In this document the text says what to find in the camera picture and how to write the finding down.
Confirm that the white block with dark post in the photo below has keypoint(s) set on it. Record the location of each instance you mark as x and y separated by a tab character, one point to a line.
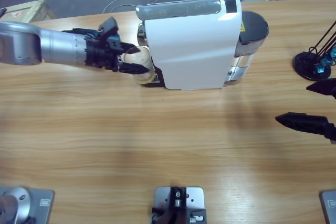
178	200

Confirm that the silver coffee machine lever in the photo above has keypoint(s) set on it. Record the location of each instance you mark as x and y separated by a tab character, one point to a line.
178	10

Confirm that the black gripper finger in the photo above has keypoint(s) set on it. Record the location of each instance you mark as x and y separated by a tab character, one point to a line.
304	122
326	87

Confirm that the wooden crate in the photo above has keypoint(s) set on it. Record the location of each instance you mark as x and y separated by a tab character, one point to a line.
23	11

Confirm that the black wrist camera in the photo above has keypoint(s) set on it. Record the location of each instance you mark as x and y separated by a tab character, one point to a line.
109	26

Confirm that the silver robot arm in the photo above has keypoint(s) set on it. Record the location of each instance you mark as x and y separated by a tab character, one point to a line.
52	48

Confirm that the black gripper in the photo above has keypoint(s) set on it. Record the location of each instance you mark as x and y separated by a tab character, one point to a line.
98	54

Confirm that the blue coffee capsule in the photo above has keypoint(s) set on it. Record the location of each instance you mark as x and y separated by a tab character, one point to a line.
326	60
334	53
319	69

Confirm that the clear glass cup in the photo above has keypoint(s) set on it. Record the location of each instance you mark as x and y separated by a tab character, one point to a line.
144	79

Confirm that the clear water tank black lid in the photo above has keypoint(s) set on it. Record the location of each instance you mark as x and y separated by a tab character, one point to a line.
252	27

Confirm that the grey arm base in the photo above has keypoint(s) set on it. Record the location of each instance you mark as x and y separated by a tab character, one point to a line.
29	203
329	205

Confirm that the metal drip tray grate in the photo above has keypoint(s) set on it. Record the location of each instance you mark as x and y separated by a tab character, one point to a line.
157	79

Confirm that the white capsule coffee machine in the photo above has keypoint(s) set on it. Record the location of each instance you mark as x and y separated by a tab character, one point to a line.
194	51

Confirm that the black capsule holder stand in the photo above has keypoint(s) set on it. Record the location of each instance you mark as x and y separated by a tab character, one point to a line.
304	64

